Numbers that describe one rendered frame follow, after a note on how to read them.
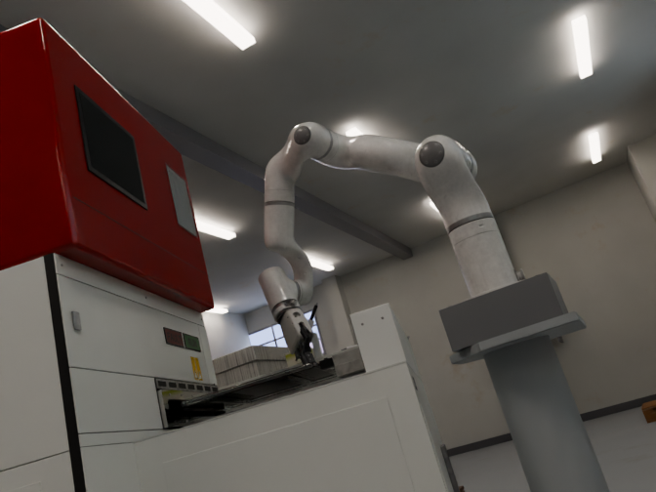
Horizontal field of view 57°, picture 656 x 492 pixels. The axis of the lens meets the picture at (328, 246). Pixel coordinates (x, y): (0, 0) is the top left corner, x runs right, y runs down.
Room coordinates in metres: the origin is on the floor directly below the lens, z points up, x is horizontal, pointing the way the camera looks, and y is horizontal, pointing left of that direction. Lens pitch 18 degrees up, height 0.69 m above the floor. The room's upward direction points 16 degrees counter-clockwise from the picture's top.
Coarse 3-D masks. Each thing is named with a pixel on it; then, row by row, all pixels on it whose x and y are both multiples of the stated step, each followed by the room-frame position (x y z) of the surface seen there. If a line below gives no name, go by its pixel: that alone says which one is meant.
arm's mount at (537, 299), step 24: (504, 288) 1.36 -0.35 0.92; (528, 288) 1.34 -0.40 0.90; (552, 288) 1.32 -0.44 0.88; (456, 312) 1.40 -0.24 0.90; (480, 312) 1.38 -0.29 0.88; (504, 312) 1.36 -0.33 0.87; (528, 312) 1.34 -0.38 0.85; (552, 312) 1.33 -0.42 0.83; (456, 336) 1.41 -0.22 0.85; (480, 336) 1.39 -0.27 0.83
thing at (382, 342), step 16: (384, 304) 1.36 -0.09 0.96; (352, 320) 1.37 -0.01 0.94; (368, 320) 1.37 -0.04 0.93; (384, 320) 1.36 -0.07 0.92; (368, 336) 1.37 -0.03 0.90; (384, 336) 1.37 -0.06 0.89; (400, 336) 1.46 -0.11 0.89; (368, 352) 1.37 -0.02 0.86; (384, 352) 1.37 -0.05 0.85; (400, 352) 1.36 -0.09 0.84; (368, 368) 1.37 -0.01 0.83
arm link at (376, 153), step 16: (336, 144) 1.59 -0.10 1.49; (352, 144) 1.53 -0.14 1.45; (368, 144) 1.51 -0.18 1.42; (384, 144) 1.49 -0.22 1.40; (400, 144) 1.50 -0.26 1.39; (416, 144) 1.52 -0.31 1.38; (320, 160) 1.60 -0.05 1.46; (336, 160) 1.63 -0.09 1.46; (352, 160) 1.55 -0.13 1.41; (368, 160) 1.52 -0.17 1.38; (384, 160) 1.50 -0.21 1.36; (400, 160) 1.50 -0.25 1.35; (400, 176) 1.55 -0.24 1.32; (416, 176) 1.54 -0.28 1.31
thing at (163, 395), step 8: (160, 392) 1.53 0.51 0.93; (168, 392) 1.57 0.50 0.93; (176, 392) 1.62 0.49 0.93; (184, 392) 1.67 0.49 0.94; (192, 392) 1.73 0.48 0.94; (200, 392) 1.79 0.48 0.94; (160, 400) 1.53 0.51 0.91; (168, 400) 1.59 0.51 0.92; (176, 400) 1.63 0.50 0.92; (184, 400) 1.68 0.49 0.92; (160, 408) 1.53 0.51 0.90; (168, 408) 1.55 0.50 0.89; (224, 408) 1.96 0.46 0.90; (168, 416) 1.54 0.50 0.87; (168, 424) 1.53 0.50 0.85; (176, 424) 1.58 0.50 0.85; (184, 424) 1.63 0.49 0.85
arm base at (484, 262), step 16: (480, 224) 1.43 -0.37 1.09; (464, 240) 1.44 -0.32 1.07; (480, 240) 1.43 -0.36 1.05; (496, 240) 1.44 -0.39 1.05; (464, 256) 1.45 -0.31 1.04; (480, 256) 1.43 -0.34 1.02; (496, 256) 1.43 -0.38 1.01; (464, 272) 1.48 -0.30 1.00; (480, 272) 1.44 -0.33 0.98; (496, 272) 1.43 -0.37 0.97; (512, 272) 1.45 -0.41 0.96; (480, 288) 1.45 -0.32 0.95; (496, 288) 1.40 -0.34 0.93
